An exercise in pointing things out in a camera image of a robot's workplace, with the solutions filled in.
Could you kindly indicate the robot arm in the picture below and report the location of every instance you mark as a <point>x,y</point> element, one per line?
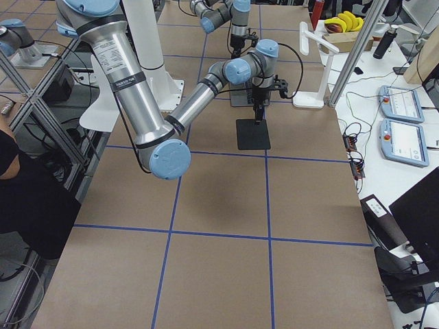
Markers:
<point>234,12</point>
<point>123,36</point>

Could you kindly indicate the far blue teach pendant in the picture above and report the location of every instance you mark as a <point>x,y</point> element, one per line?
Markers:
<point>401,104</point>

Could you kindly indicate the black mouse pad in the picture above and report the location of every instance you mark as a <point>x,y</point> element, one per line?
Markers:
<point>252,135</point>

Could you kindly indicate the black monitor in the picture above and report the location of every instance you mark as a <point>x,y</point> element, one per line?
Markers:
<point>416,213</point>

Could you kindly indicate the cardboard box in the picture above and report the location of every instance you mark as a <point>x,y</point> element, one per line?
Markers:
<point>343,41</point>

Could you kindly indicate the grey laptop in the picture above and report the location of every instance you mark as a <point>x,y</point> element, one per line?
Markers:
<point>241,95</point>

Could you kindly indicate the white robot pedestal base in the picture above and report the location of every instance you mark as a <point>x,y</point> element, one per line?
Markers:
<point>143,28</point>

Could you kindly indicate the near blue teach pendant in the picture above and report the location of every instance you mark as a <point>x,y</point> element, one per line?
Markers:
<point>403,142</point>

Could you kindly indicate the black water bottle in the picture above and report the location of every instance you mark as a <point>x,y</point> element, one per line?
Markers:
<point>385,42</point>

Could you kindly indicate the blue teach pendant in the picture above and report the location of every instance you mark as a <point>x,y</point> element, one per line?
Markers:
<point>401,104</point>
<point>403,142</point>

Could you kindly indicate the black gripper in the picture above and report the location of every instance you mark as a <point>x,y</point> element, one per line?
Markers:
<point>235,42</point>
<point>259,94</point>

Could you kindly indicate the aluminium frame post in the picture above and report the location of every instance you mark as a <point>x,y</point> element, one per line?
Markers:
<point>372,17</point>

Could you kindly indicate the person in dark clothes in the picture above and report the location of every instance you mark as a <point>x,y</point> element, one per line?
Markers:
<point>33,202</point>

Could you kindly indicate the yellow bananas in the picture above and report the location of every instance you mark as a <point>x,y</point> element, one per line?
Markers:
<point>344,22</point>

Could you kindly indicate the orange black circuit board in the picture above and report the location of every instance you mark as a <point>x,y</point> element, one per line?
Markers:
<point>355,158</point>

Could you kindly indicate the red cylinder object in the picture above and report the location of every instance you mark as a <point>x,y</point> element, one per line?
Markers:
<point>316,12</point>

